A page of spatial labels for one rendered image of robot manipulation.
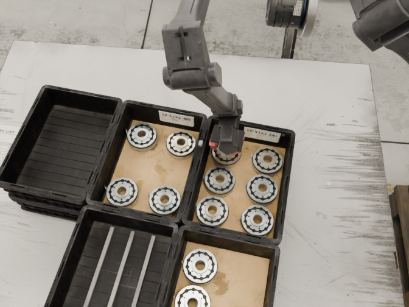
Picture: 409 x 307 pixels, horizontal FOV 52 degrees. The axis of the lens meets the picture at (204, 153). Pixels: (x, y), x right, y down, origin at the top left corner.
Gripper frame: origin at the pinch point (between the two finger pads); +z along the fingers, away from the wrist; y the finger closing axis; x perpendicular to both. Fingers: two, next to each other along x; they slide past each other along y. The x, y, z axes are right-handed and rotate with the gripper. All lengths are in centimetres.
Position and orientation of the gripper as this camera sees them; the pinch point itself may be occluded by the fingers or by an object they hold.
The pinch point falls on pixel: (225, 150)
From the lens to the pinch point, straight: 141.9
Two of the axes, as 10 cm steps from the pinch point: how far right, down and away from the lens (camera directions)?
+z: -0.4, 5.1, 8.6
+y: 9.7, 2.3, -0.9
